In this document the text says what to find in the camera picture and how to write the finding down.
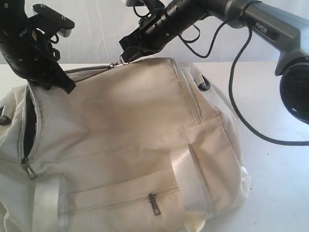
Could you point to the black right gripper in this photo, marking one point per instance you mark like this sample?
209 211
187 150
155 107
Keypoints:
153 34

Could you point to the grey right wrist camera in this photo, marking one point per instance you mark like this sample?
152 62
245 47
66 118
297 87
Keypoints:
131 3

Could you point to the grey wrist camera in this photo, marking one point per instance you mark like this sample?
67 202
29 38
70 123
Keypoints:
51 22
131 3

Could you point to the cream fabric duffel bag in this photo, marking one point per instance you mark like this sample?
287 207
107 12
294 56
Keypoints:
151 146

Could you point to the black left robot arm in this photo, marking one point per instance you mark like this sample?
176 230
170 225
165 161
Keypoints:
14 10

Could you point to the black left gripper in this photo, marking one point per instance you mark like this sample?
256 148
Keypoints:
31 55

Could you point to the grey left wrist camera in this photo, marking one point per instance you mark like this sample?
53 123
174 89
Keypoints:
51 22

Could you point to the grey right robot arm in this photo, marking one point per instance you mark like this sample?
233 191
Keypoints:
286 32

